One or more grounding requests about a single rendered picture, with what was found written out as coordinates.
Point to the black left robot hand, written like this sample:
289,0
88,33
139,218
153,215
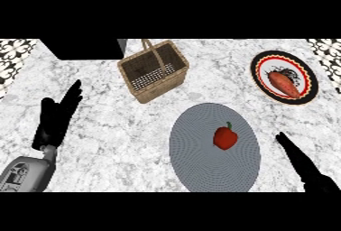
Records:
55,117

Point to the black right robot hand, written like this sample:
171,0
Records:
305,168

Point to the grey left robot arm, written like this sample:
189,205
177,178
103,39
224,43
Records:
26,174

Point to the round grey placemat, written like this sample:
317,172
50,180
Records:
214,162

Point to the red bell pepper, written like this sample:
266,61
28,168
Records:
224,137

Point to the black box appliance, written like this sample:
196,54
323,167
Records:
84,48

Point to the orange sweet potato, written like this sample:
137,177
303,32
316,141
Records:
283,84

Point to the round patterned plate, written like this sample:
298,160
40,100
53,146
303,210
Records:
283,77

